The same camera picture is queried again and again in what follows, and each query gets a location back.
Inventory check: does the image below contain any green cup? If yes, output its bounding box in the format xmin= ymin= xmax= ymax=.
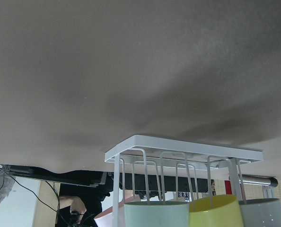
xmin=124 ymin=201 xmax=189 ymax=227

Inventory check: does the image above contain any yellow cup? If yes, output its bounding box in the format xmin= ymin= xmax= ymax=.
xmin=189 ymin=194 xmax=244 ymax=227

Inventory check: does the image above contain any grey cup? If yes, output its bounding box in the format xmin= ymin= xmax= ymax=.
xmin=239 ymin=198 xmax=281 ymax=227

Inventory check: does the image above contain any red cylinder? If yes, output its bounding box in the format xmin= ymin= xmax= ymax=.
xmin=225 ymin=180 xmax=232 ymax=194

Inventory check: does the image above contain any white wire cup rack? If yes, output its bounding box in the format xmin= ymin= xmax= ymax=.
xmin=104 ymin=134 xmax=264 ymax=227

